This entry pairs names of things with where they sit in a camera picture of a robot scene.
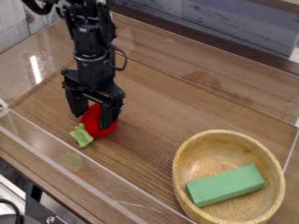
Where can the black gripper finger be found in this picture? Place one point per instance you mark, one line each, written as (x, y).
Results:
(110, 111)
(78, 101)

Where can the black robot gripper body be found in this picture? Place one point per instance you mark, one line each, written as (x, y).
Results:
(95, 77)

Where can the red plush strawberry toy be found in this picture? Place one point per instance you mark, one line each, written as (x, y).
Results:
(87, 131)

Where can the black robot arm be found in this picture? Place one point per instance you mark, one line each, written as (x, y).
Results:
(90, 24)

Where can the wooden bowl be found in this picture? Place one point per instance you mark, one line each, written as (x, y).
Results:
(210, 153)

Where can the green rectangular block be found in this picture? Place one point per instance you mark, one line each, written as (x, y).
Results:
(224, 186)

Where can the black metal table frame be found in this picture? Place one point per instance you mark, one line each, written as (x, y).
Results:
(46, 209)

